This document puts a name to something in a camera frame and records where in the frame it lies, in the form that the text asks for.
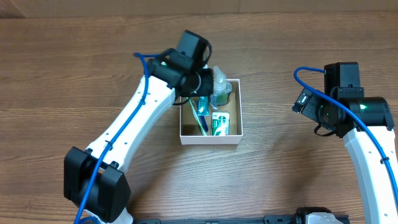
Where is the red green toothpaste tube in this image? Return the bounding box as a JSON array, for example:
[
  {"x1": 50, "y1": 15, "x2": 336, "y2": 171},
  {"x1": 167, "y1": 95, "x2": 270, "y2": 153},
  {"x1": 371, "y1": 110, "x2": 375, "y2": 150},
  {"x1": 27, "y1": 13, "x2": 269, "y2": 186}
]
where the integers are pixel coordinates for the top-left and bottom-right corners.
[{"x1": 197, "y1": 96, "x2": 210, "y2": 116}]

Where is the blue cable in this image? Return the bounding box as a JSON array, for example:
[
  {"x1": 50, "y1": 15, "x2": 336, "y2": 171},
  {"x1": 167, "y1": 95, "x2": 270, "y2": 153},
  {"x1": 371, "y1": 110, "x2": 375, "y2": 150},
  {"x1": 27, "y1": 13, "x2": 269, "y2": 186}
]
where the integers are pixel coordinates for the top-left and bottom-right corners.
[
  {"x1": 73, "y1": 52, "x2": 161, "y2": 224},
  {"x1": 293, "y1": 66, "x2": 398, "y2": 200}
]

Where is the blue disposable razor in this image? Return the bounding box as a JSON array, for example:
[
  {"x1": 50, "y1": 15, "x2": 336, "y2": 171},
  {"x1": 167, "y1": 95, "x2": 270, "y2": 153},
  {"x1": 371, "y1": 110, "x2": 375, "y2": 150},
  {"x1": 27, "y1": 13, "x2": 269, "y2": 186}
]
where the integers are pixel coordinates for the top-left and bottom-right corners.
[{"x1": 200, "y1": 116, "x2": 208, "y2": 133}]

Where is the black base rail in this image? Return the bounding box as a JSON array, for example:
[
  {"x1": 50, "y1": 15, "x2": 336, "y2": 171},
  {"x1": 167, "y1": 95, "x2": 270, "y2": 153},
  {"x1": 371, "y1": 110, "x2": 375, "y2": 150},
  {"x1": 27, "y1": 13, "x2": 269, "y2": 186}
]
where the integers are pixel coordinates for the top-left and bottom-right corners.
[{"x1": 133, "y1": 215, "x2": 305, "y2": 224}]

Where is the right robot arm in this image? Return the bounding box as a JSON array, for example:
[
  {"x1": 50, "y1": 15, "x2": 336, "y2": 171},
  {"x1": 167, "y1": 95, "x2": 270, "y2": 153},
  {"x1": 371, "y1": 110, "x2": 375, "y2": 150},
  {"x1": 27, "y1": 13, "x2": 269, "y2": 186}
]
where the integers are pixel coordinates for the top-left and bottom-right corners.
[{"x1": 292, "y1": 86, "x2": 397, "y2": 223}]

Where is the right blue cable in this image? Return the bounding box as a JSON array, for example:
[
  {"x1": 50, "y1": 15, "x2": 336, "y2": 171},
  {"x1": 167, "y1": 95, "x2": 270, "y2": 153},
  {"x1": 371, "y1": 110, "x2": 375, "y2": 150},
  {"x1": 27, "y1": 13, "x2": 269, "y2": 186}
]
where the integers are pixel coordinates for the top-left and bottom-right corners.
[{"x1": 293, "y1": 66, "x2": 398, "y2": 200}]

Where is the green white toothbrush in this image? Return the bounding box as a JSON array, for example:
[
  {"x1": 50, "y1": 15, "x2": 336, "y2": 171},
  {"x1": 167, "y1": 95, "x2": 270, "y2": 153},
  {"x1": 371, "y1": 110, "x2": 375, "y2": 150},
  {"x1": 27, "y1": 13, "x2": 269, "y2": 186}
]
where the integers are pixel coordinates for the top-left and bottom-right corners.
[{"x1": 189, "y1": 100, "x2": 206, "y2": 136}]

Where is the clear soap pump bottle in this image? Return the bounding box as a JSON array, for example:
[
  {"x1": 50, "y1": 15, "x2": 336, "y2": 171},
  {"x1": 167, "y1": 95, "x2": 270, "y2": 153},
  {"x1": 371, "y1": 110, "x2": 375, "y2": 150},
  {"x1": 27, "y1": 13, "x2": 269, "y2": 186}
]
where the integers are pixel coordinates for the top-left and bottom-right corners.
[{"x1": 210, "y1": 66, "x2": 233, "y2": 106}]

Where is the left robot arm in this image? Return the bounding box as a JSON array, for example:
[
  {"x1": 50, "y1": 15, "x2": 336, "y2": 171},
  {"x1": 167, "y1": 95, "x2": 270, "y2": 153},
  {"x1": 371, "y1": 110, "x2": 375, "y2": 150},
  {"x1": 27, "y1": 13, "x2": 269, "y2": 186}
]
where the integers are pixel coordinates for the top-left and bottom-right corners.
[{"x1": 63, "y1": 49, "x2": 213, "y2": 223}]

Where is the white cardboard box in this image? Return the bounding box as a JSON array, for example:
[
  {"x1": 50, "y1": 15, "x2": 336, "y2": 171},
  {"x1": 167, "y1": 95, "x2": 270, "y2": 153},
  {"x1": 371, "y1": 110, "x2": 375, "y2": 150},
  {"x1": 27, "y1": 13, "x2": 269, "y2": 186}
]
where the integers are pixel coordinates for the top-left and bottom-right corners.
[{"x1": 179, "y1": 79, "x2": 243, "y2": 145}]

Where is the left blue cable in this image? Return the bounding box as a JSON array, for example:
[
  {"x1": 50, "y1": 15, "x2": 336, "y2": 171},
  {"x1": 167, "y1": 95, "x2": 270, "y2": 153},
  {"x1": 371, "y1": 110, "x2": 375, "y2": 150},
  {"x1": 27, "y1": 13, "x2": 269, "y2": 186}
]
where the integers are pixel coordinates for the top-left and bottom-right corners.
[{"x1": 73, "y1": 52, "x2": 161, "y2": 224}]

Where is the green white packet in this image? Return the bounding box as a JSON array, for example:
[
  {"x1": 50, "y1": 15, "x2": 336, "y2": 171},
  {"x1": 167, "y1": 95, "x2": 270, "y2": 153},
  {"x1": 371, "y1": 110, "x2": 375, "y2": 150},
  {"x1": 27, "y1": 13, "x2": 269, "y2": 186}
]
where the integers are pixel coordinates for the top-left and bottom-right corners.
[{"x1": 211, "y1": 105, "x2": 230, "y2": 136}]

